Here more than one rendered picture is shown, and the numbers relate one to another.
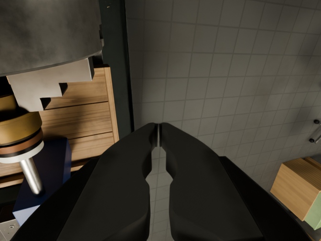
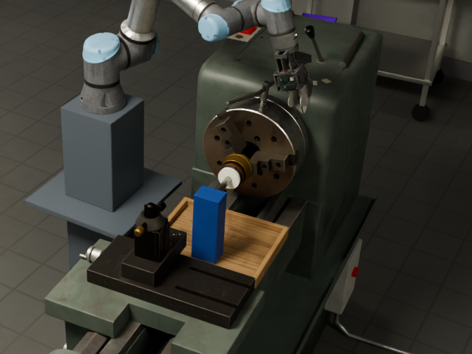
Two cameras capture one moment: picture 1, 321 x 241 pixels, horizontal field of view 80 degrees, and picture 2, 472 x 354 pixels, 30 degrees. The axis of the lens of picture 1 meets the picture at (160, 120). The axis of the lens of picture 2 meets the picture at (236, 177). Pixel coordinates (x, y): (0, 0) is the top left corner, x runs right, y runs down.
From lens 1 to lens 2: 260 cm
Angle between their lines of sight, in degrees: 91
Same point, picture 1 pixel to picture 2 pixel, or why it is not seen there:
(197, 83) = not seen: outside the picture
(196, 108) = not seen: outside the picture
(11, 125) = (242, 159)
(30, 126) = (246, 166)
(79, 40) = (290, 135)
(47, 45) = (283, 126)
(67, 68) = (277, 156)
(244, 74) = not seen: outside the picture
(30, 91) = (257, 159)
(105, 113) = (265, 253)
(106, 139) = (251, 270)
